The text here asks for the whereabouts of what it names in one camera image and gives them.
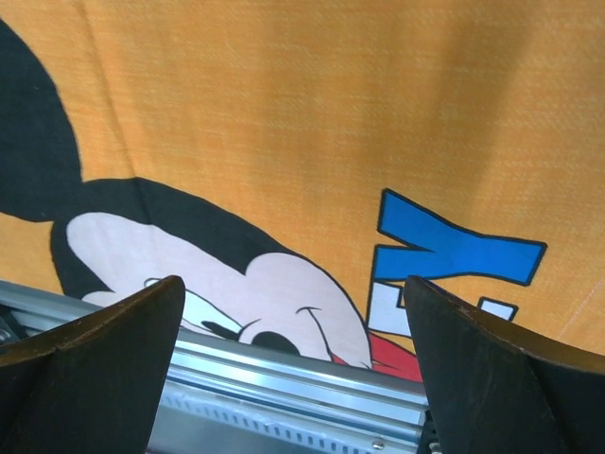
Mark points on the aluminium mounting rail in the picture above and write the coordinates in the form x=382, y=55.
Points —
x=330, y=392

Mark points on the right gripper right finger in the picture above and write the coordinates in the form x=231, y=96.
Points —
x=496, y=387

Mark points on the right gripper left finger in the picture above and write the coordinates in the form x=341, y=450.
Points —
x=92, y=385

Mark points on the orange Mickey Mouse cloth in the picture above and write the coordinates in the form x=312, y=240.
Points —
x=294, y=162

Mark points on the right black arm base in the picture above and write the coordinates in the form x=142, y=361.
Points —
x=429, y=442

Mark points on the perforated cable duct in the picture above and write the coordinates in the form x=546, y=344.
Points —
x=191, y=420

